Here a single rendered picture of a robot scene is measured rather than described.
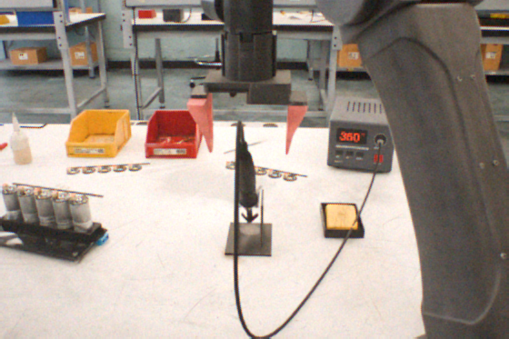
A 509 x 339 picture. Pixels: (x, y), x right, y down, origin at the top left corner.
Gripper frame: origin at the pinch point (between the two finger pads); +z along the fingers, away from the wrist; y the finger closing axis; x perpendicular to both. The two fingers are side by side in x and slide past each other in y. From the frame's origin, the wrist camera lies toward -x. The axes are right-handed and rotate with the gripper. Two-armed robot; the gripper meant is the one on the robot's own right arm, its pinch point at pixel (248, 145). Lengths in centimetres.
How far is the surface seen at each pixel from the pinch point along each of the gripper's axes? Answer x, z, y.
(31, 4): -223, -1, 152
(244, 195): 7.3, 3.3, 0.0
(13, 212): 3.0, 9.6, 32.7
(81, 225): 5.1, 9.8, 21.8
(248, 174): 10.1, -0.9, -0.7
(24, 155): -19.5, 11.1, 43.9
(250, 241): 3.2, 12.4, -0.4
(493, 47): -397, 51, -216
